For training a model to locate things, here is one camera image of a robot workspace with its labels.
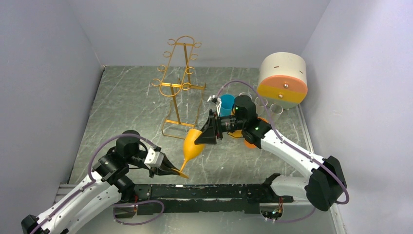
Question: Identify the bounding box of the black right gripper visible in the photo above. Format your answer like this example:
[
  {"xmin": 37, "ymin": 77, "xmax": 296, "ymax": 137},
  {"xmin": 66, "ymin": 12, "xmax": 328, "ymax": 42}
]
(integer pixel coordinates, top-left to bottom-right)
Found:
[{"xmin": 194, "ymin": 110, "xmax": 245, "ymax": 145}]

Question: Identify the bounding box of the yellow wine glass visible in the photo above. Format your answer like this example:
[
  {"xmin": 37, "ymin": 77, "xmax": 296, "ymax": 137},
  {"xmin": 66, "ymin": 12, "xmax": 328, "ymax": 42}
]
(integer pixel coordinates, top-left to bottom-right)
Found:
[
  {"xmin": 172, "ymin": 129, "xmax": 205, "ymax": 179},
  {"xmin": 229, "ymin": 110, "xmax": 246, "ymax": 139}
]

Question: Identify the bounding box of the blue wine glass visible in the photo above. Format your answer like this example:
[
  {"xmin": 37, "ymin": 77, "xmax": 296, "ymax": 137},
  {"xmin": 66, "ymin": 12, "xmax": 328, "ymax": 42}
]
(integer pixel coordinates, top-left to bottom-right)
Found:
[{"xmin": 219, "ymin": 94, "xmax": 235, "ymax": 117}]

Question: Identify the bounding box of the orange wine glass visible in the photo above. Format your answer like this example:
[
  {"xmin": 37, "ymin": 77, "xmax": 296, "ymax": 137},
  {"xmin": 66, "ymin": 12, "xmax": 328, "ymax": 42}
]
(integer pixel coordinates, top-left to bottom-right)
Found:
[{"xmin": 242, "ymin": 117, "xmax": 271, "ymax": 149}]

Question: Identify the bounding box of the gold wire glass rack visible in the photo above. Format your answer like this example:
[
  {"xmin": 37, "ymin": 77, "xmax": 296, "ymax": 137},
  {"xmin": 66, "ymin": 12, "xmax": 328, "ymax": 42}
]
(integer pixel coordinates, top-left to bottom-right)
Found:
[{"xmin": 150, "ymin": 35, "xmax": 206, "ymax": 139}]

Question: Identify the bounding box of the clear wine glass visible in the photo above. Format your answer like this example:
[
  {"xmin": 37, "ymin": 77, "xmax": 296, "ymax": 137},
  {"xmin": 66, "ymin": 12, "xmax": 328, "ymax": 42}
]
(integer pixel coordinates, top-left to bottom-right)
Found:
[
  {"xmin": 254, "ymin": 97, "xmax": 268, "ymax": 116},
  {"xmin": 238, "ymin": 92, "xmax": 252, "ymax": 98},
  {"xmin": 269, "ymin": 103, "xmax": 283, "ymax": 124}
]

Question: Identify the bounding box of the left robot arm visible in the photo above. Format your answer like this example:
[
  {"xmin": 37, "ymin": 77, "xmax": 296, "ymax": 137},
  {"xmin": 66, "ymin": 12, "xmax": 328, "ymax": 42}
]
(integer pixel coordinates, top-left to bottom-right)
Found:
[{"xmin": 21, "ymin": 130, "xmax": 187, "ymax": 234}]

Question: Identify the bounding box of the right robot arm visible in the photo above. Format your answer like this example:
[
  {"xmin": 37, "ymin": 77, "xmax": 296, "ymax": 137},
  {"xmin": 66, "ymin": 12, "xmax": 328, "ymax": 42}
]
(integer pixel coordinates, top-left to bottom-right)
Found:
[{"xmin": 191, "ymin": 95, "xmax": 349, "ymax": 211}]

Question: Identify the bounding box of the round beige drawer cabinet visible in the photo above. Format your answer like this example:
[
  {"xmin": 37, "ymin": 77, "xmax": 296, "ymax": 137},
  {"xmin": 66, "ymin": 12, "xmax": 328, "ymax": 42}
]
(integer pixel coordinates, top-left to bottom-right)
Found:
[{"xmin": 257, "ymin": 52, "xmax": 308, "ymax": 109}]

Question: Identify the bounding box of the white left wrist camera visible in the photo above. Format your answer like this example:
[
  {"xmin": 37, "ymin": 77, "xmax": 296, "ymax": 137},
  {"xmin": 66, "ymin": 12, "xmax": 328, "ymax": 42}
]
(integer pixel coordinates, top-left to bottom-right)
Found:
[{"xmin": 144, "ymin": 148, "xmax": 165, "ymax": 168}]

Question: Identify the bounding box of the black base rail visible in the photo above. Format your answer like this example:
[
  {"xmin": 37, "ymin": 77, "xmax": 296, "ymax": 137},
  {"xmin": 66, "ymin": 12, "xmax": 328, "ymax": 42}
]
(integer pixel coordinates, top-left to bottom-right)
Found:
[{"xmin": 121, "ymin": 184, "xmax": 294, "ymax": 215}]

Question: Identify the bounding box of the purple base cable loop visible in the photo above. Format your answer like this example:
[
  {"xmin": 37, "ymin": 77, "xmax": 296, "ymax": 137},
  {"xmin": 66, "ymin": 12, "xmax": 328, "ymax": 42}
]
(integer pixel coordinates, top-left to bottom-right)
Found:
[{"xmin": 112, "ymin": 200, "xmax": 165, "ymax": 226}]

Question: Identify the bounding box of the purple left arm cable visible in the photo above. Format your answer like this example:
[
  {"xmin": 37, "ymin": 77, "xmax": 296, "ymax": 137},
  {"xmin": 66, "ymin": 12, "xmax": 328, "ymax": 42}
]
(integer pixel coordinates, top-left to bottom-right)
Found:
[{"xmin": 29, "ymin": 134, "xmax": 159, "ymax": 234}]

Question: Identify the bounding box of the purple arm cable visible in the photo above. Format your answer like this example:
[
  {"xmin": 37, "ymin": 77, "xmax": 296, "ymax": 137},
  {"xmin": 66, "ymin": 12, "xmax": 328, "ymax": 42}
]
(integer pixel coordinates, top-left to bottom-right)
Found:
[
  {"xmin": 216, "ymin": 80, "xmax": 350, "ymax": 224},
  {"xmin": 29, "ymin": 134, "xmax": 159, "ymax": 234}
]

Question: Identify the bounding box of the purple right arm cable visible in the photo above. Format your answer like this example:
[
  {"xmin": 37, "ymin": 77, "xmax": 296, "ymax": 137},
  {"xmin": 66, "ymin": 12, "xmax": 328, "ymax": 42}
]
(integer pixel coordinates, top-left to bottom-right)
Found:
[{"xmin": 216, "ymin": 80, "xmax": 350, "ymax": 224}]

